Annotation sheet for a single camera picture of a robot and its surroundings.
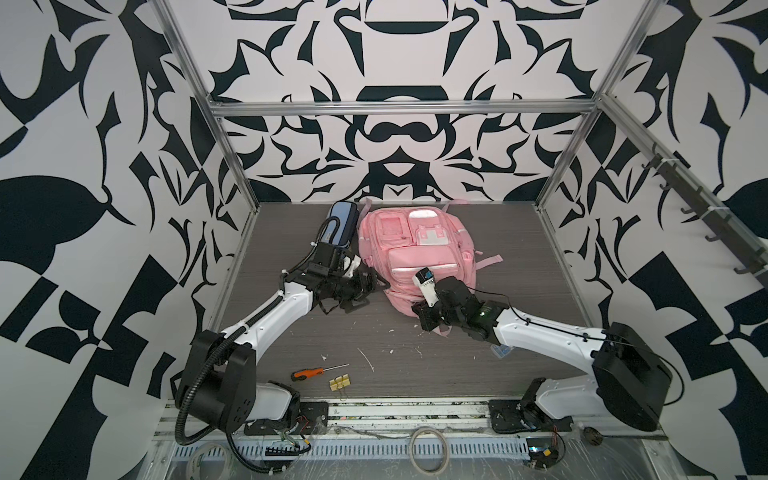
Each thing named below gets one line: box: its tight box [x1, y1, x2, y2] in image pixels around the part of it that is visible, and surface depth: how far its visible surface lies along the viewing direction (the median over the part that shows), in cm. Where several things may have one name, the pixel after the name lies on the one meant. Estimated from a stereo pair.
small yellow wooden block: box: [329, 373, 351, 392], surface depth 81 cm
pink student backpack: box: [358, 199, 503, 337], surface depth 102 cm
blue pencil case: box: [322, 201, 359, 245], surface depth 113 cm
